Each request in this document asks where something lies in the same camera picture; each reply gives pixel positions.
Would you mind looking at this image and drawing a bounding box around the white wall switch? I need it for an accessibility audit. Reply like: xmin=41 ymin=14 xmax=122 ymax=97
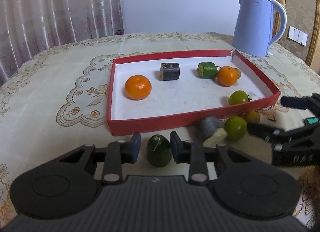
xmin=288 ymin=26 xmax=308 ymax=46

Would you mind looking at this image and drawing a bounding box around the green cucumber piece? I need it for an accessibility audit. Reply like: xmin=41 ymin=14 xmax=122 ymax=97
xmin=197 ymin=62 xmax=217 ymax=78

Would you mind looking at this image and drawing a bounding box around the left orange mandarin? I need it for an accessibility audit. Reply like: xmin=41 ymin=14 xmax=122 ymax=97
xmin=124 ymin=75 xmax=152 ymax=100

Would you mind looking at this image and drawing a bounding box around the right orange mandarin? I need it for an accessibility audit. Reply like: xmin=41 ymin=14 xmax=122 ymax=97
xmin=217 ymin=66 xmax=238 ymax=87

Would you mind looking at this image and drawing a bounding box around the yellowish longan fruit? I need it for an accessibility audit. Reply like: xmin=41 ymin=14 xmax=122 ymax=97
xmin=242 ymin=110 xmax=260 ymax=123

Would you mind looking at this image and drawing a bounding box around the orange mandarin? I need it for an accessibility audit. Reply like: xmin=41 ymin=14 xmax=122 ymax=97
xmin=124 ymin=75 xmax=152 ymax=100
xmin=217 ymin=66 xmax=238 ymax=87

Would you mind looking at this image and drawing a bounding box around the green tomato in tray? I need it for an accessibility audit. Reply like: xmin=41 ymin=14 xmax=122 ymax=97
xmin=228 ymin=90 xmax=252 ymax=105

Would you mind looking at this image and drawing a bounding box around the red shallow cardboard tray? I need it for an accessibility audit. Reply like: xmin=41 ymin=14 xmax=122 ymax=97
xmin=107 ymin=50 xmax=280 ymax=136

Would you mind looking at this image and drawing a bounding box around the pink patterned curtain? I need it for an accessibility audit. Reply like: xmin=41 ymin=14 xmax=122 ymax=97
xmin=1 ymin=0 xmax=124 ymax=83

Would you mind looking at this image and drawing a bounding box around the dark sugarcane piece in tray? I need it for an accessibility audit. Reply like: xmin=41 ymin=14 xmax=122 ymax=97
xmin=160 ymin=63 xmax=180 ymax=81

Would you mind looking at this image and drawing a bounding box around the small brown longan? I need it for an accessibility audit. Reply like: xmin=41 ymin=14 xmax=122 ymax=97
xmin=235 ymin=68 xmax=242 ymax=79

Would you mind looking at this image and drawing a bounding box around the blue electric kettle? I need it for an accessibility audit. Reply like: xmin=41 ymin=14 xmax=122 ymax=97
xmin=233 ymin=0 xmax=287 ymax=57

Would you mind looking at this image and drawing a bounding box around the gold headboard frame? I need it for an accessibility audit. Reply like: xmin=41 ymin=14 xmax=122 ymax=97
xmin=277 ymin=0 xmax=319 ymax=66

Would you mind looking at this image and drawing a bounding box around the green lime fruit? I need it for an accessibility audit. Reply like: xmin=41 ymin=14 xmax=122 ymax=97
xmin=223 ymin=116 xmax=247 ymax=141

